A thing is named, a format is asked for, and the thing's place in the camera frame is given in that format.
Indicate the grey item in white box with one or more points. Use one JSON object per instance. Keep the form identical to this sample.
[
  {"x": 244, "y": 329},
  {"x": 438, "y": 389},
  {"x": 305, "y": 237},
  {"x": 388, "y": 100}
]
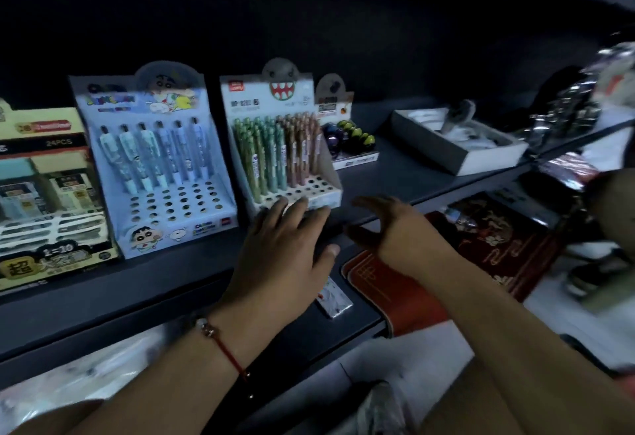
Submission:
[{"x": 457, "y": 115}]

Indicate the bunch of green brown pens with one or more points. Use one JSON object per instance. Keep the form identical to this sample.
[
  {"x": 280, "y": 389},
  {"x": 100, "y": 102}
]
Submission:
[{"x": 275, "y": 154}]

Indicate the white open cardboard box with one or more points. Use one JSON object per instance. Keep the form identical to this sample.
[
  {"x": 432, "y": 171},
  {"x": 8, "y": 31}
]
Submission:
[{"x": 461, "y": 154}]

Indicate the pile of shiny silver packages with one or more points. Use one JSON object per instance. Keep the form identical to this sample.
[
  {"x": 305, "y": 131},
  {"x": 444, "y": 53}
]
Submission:
[{"x": 570, "y": 102}]

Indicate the cluster of dark round erasers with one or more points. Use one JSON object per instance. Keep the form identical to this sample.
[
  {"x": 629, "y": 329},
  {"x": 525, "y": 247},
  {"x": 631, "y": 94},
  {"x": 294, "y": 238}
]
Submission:
[{"x": 350, "y": 137}]

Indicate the white monster pen display box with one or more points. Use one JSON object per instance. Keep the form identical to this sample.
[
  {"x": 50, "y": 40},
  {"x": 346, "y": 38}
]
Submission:
[{"x": 248, "y": 97}]

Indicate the blue cartoon pen display box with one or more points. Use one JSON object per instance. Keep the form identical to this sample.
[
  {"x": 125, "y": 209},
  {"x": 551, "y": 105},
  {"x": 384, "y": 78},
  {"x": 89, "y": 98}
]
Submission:
[{"x": 173, "y": 211}]

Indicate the clear plastic wrapped package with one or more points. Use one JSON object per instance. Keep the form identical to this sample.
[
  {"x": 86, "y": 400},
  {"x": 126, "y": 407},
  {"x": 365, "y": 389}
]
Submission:
[{"x": 84, "y": 375}]

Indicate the white price tag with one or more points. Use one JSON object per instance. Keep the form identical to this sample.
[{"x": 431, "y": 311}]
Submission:
[{"x": 334, "y": 298}]

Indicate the person's right thumb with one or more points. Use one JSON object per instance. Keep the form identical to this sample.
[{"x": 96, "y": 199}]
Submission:
[{"x": 363, "y": 237}]

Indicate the person's left hand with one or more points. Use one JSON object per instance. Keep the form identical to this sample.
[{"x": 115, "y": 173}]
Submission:
[{"x": 278, "y": 271}]

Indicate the person's right forearm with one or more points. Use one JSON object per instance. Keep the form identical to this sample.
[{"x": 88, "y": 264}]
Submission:
[{"x": 526, "y": 350}]

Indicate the dark red patterned pack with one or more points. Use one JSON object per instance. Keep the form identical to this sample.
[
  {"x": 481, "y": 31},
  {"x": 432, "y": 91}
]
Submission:
[{"x": 501, "y": 246}]

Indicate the dark grey shelf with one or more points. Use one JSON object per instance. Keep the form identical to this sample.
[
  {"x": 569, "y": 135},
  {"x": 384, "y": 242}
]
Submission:
[{"x": 149, "y": 286}]

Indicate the person's left thumb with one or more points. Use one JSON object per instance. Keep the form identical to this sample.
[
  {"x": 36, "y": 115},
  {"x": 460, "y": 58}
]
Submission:
[{"x": 328, "y": 257}]

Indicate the person's left middle finger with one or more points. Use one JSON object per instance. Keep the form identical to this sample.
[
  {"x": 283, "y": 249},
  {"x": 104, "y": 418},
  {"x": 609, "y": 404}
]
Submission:
[{"x": 297, "y": 214}]

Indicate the small round-header display box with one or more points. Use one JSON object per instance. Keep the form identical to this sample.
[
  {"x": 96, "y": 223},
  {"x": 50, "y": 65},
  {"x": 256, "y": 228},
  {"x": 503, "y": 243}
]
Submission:
[{"x": 333, "y": 102}]

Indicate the yellow stationery display box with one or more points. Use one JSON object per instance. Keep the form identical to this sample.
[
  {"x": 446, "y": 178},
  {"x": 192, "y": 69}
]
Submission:
[{"x": 44, "y": 201}]

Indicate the row of light blue pens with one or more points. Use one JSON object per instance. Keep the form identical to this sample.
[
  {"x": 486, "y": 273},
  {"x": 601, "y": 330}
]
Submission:
[{"x": 154, "y": 152}]

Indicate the person's right hand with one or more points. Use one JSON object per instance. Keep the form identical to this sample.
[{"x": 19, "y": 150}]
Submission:
[{"x": 411, "y": 244}]

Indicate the pink shiny package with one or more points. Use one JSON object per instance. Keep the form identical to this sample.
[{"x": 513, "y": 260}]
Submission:
[{"x": 568, "y": 169}]

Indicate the red decorated paper pack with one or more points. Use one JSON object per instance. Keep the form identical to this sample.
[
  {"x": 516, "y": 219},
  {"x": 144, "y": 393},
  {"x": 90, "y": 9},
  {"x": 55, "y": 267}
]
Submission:
[{"x": 392, "y": 296}]

